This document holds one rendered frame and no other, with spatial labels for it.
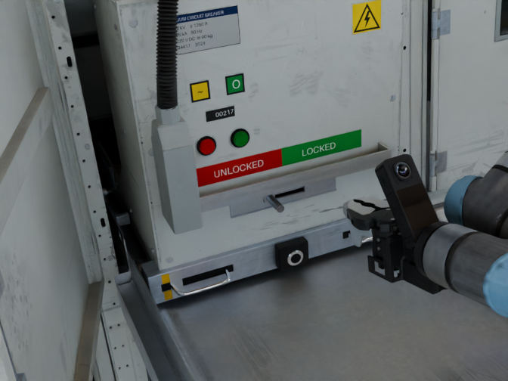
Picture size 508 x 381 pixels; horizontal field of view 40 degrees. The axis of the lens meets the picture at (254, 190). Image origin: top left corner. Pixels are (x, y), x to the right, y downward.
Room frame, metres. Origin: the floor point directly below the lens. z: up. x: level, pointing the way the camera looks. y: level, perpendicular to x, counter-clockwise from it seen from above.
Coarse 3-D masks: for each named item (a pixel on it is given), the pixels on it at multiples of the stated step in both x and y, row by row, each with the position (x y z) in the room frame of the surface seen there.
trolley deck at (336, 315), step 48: (240, 288) 1.09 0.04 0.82; (288, 288) 1.07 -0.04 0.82; (336, 288) 1.05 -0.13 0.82; (384, 288) 1.04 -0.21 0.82; (144, 336) 0.97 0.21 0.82; (192, 336) 0.95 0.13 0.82; (240, 336) 0.94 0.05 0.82; (288, 336) 0.93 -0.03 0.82; (336, 336) 0.91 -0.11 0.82; (384, 336) 0.90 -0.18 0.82; (432, 336) 0.89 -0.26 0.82; (480, 336) 0.88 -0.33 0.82
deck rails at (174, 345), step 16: (128, 256) 1.15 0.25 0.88; (144, 288) 1.03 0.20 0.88; (144, 304) 1.06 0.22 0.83; (160, 304) 1.05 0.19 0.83; (160, 320) 0.93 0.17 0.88; (160, 336) 0.96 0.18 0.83; (176, 336) 0.95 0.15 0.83; (176, 352) 0.84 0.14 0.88; (176, 368) 0.87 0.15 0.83; (192, 368) 0.87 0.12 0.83
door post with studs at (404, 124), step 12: (408, 0) 1.36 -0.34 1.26; (408, 12) 1.36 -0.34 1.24; (408, 24) 1.36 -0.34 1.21; (408, 36) 1.36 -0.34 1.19; (408, 48) 1.36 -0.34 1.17; (408, 60) 1.36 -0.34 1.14; (408, 72) 1.36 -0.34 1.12; (408, 84) 1.36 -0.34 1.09; (408, 96) 1.36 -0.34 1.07; (408, 108) 1.36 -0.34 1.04; (408, 120) 1.36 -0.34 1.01; (408, 132) 1.36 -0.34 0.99; (408, 144) 1.36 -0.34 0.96
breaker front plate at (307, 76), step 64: (192, 0) 1.07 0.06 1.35; (256, 0) 1.10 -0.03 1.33; (320, 0) 1.14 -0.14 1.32; (384, 0) 1.18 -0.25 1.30; (192, 64) 1.07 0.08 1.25; (256, 64) 1.11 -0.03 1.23; (320, 64) 1.15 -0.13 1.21; (384, 64) 1.19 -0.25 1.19; (192, 128) 1.07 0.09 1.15; (256, 128) 1.11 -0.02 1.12; (320, 128) 1.15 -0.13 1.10; (384, 128) 1.20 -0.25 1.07; (320, 192) 1.16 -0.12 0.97; (192, 256) 1.08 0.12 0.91
